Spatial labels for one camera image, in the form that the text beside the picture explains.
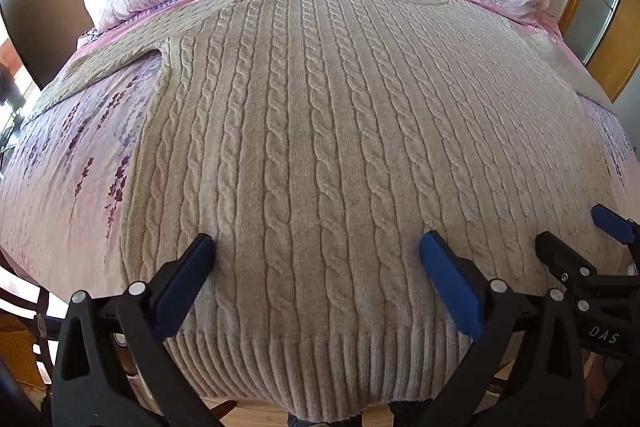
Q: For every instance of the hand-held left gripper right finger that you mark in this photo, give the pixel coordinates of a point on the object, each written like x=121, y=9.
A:
x=449, y=282

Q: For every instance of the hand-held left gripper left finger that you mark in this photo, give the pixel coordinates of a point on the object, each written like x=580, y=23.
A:
x=186, y=284

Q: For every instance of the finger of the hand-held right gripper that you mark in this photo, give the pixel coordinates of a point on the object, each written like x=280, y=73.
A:
x=554, y=252
x=611, y=223

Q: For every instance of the dark wooden chair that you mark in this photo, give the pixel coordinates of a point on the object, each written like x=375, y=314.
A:
x=30, y=297

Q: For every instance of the pink floral bedsheet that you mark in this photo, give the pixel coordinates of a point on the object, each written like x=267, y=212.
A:
x=65, y=167

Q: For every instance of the yellow cushion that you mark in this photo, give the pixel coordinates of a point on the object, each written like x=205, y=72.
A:
x=20, y=347

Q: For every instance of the wooden framed wardrobe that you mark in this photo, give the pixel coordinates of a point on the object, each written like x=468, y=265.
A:
x=607, y=22

